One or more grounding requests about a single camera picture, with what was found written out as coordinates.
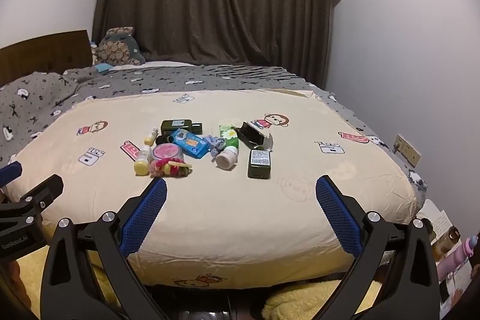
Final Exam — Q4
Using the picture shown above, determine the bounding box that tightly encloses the pink yellow hair scrunchie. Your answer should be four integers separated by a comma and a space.
149, 158, 192, 178

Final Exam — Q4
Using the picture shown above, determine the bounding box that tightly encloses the small dark green cap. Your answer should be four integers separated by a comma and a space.
155, 135, 172, 145

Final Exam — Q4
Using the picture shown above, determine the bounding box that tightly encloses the pink bottle on nightstand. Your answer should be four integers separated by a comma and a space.
437, 235, 479, 282

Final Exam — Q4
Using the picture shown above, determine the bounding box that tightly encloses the pink lid round tin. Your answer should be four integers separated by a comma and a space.
152, 143, 184, 160

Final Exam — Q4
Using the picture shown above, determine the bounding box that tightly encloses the small cream tube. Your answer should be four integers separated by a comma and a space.
144, 127, 159, 147

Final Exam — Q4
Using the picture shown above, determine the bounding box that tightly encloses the beige wall socket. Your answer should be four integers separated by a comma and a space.
393, 134, 421, 167

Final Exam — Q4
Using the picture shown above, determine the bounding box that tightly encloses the small yellow cap bottle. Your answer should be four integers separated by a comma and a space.
133, 149, 151, 176

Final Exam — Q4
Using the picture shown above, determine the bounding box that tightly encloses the light blue crumpled sock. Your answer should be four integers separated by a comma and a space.
203, 135, 225, 159

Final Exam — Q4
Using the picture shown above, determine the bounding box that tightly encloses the grey patterned duvet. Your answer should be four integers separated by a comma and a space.
1, 66, 426, 209

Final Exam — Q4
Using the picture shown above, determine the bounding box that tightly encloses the patterned plush toy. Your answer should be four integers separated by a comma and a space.
90, 27, 146, 67

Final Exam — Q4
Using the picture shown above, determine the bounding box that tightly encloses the small blue book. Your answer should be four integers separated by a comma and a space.
94, 63, 112, 74

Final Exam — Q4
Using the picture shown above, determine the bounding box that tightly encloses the green daisy cream tube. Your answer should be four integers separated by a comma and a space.
216, 125, 239, 171

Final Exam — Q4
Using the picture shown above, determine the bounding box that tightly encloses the brown wooden headboard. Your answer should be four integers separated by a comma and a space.
0, 30, 93, 86

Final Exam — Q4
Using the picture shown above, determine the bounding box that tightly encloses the cream cartoon monkey blanket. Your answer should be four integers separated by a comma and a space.
7, 89, 422, 288

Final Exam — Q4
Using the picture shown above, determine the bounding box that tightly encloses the blue wet wipes pack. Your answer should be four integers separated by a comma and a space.
171, 129, 210, 159

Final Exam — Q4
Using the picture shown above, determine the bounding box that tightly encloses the dark green bottle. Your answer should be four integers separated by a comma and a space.
160, 119, 203, 135

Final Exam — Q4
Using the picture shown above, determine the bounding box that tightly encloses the yellow fluffy rug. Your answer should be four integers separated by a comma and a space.
14, 244, 383, 320

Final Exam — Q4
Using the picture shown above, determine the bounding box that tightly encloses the green bottle white label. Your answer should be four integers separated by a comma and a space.
247, 147, 272, 179

